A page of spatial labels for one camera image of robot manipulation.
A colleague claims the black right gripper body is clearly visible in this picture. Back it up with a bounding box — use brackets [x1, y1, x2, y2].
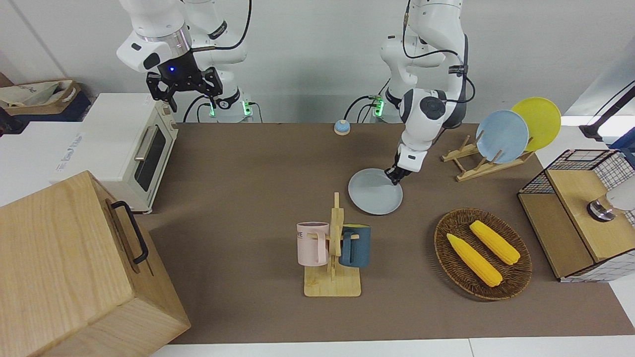
[146, 66, 223, 100]

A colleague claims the gray round plate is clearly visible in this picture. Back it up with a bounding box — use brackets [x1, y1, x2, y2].
[348, 168, 403, 216]

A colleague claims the wooden plate rack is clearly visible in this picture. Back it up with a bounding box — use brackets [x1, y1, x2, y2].
[442, 135, 535, 182]

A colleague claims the light blue plate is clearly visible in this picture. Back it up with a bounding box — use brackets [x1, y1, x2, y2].
[476, 110, 530, 165]

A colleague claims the yellow plate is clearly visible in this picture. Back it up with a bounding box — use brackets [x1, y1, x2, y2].
[511, 97, 562, 152]

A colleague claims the cream toaster oven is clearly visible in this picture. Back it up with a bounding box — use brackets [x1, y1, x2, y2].
[50, 93, 179, 215]

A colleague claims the dark blue mug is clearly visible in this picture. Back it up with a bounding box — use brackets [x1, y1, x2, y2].
[339, 224, 372, 269]

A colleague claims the dark blue bin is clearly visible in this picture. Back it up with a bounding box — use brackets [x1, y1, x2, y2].
[0, 92, 93, 135]

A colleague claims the brown wicker basket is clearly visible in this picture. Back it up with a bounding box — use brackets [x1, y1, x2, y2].
[434, 208, 533, 301]

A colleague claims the cardboard box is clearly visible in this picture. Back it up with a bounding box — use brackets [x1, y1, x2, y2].
[0, 79, 82, 118]

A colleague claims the pink mug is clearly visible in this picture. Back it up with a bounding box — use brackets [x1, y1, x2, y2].
[297, 222, 330, 267]

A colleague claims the long tapered yellow corn cob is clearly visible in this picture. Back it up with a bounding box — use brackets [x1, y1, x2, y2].
[446, 233, 504, 288]

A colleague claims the short blunt yellow corn cob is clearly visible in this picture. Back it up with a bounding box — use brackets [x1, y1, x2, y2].
[469, 220, 521, 266]

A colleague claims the wooden mug tree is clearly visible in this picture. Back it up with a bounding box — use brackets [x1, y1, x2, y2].
[304, 192, 362, 298]

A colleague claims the beige cloth bag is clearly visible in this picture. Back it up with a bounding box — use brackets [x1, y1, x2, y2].
[0, 81, 66, 108]

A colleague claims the white box with print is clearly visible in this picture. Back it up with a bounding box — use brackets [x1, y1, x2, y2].
[0, 121, 84, 207]

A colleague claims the wooden drawer cabinet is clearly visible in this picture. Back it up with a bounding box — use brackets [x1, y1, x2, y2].
[0, 170, 191, 357]

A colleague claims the black stand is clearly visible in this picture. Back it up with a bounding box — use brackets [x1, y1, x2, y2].
[579, 82, 635, 142]

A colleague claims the white silver cylindrical device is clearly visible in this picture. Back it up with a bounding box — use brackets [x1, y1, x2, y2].
[587, 180, 635, 222]

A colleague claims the black base cable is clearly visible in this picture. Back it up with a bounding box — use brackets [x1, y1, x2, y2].
[183, 96, 209, 123]
[344, 93, 380, 123]

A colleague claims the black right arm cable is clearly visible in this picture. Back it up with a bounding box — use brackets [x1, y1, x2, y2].
[191, 0, 253, 51]

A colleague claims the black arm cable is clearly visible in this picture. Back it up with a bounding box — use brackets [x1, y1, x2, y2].
[402, 0, 477, 106]
[191, 0, 253, 51]

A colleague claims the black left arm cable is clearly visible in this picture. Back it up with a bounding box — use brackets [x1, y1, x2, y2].
[402, 0, 477, 106]

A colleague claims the black cabinet handle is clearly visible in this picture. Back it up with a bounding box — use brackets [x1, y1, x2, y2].
[110, 200, 149, 265]

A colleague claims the wooden shelf with wire grid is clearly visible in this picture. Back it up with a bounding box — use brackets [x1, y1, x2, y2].
[517, 149, 635, 284]

